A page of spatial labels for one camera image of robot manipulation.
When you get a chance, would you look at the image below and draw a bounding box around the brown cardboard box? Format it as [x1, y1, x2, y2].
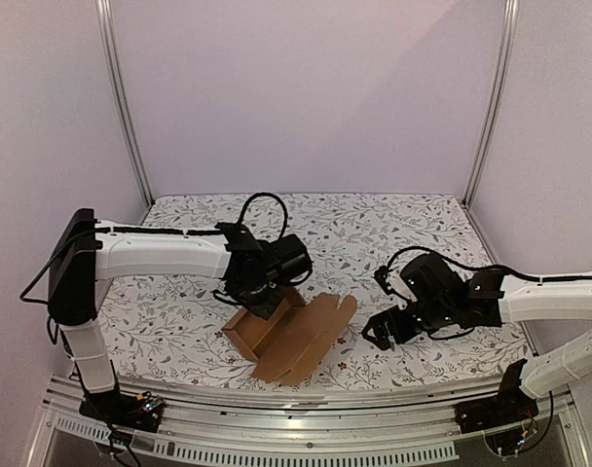
[222, 287, 357, 386]

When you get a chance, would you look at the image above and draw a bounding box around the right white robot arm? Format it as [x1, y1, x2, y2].
[361, 258, 592, 424]

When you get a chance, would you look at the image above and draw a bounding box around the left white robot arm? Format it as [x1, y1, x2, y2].
[19, 208, 311, 422]

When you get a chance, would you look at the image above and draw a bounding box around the floral patterned table mat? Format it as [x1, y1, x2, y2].
[99, 194, 532, 392]

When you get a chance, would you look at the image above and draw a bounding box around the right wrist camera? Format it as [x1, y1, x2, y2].
[374, 253, 463, 303]

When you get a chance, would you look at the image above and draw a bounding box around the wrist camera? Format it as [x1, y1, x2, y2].
[266, 233, 313, 286]
[374, 253, 463, 303]

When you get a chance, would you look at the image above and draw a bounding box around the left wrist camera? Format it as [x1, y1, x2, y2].
[266, 233, 313, 286]

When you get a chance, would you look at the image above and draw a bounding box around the left black cable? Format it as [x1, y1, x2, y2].
[239, 191, 290, 242]

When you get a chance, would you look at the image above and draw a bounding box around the black cable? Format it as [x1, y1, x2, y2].
[239, 191, 290, 242]
[383, 245, 592, 283]

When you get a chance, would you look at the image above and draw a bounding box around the right black cable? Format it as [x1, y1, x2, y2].
[383, 245, 592, 283]

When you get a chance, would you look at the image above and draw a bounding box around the front aluminium rail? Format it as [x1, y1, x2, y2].
[23, 377, 592, 466]

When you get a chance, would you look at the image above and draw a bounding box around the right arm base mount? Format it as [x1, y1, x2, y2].
[454, 389, 538, 434]

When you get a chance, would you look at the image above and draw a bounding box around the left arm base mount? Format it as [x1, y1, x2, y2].
[79, 383, 166, 433]

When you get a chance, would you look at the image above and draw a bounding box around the left aluminium frame post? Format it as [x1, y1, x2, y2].
[95, 0, 155, 207]

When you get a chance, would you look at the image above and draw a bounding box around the aluminium frame post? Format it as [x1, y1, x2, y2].
[95, 0, 155, 207]
[462, 0, 520, 211]

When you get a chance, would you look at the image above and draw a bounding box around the right aluminium frame post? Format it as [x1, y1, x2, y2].
[462, 0, 520, 211]

